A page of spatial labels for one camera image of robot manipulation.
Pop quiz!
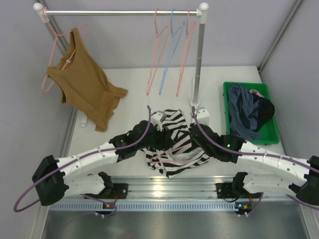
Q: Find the green plastic bin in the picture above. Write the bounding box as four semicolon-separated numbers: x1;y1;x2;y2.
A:
223;82;280;145

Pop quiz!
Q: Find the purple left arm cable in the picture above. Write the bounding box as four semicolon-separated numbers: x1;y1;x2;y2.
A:
13;106;153;217

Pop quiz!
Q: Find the pink hanger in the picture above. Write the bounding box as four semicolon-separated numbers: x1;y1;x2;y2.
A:
146;8;171;96
150;142;193;163
41;7;90;93
176;9;196;97

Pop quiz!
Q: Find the white clothes rack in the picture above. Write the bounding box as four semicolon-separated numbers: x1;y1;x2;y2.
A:
33;2;209;107

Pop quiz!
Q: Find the blue hanger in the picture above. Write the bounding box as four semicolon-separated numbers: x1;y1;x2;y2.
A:
159;8;185;95

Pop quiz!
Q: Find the black garment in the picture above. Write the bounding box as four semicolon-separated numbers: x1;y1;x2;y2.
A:
252;94;275;132

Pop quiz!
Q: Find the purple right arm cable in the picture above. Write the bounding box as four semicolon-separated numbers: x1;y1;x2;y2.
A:
190;106;319;217

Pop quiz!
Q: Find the blue grey garment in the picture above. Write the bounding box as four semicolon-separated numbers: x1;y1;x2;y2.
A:
227;84;261;141

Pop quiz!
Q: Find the white slotted cable duct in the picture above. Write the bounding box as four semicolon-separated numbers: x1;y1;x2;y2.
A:
50;201;238;212

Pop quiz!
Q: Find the black white striped tank top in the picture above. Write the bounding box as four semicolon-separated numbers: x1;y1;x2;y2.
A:
142;109;210;178

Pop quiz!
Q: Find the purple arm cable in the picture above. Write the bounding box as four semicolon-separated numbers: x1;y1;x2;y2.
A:
190;106;319;217
13;106;153;217

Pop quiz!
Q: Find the pink garment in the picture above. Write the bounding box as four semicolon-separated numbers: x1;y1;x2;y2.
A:
249;89;264;98

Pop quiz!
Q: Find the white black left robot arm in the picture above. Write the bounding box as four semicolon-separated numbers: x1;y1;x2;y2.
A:
32;120;175;206

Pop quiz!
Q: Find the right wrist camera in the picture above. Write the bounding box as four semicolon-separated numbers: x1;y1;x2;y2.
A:
194;107;210;125

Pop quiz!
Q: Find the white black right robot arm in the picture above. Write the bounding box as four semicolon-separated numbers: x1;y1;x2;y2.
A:
189;123;319;206

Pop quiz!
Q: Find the pink hanger under brown top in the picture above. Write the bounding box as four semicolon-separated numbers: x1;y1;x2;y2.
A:
41;7;90;93

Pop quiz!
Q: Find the brown tank top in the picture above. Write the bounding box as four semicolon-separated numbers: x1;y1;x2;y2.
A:
46;28;128;132

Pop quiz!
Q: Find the aluminium rail frame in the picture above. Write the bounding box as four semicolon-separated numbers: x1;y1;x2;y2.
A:
41;109;319;239

